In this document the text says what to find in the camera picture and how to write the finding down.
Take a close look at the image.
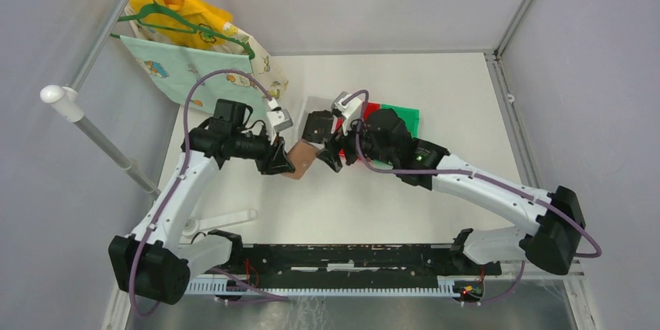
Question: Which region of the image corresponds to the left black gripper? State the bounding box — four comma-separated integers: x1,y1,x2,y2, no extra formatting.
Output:
232,125,295,176

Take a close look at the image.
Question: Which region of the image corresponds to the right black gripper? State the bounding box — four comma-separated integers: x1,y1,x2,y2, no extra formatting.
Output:
314,111,395,174

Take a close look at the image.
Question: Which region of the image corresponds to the tan leather card holder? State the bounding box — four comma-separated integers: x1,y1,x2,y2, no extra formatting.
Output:
282,140,320,181

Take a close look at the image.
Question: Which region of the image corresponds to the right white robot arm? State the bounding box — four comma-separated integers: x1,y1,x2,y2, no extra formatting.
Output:
306,109,586,276

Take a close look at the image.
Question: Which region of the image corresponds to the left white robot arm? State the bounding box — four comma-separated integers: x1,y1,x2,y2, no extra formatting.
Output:
108,99,295,304

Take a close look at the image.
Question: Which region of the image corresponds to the white plastic bin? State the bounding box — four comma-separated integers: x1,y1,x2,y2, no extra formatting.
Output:
293,94,341,149

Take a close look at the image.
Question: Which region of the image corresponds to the red plastic bin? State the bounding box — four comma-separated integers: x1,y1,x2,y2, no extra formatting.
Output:
338,101,380,161

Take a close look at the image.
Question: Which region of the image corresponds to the green plastic bin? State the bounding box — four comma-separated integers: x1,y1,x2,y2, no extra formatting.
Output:
367,107,419,166

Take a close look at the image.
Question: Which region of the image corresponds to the cream patterned cloth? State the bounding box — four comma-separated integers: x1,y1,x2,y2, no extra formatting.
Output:
222,22,289,100

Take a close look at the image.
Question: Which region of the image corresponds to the light green patterned cloth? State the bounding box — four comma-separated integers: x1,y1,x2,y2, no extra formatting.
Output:
120,36,266,118

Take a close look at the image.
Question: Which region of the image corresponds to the yellow garment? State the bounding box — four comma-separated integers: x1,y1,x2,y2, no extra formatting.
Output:
128,0,240,51

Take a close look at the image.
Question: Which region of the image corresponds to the green clothes hanger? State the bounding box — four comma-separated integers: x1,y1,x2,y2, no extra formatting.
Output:
117,3,255,60

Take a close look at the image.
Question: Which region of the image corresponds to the metal clothes rack pole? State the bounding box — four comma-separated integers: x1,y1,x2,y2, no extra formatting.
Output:
41,0,176,198

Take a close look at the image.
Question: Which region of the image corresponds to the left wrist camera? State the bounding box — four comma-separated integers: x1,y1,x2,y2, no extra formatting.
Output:
266,99,293,139

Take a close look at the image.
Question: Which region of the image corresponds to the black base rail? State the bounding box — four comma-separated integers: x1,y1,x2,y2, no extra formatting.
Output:
221,244,502,290

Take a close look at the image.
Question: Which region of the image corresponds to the white cable duct strip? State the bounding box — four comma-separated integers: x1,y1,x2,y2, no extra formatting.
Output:
184,276,460,298

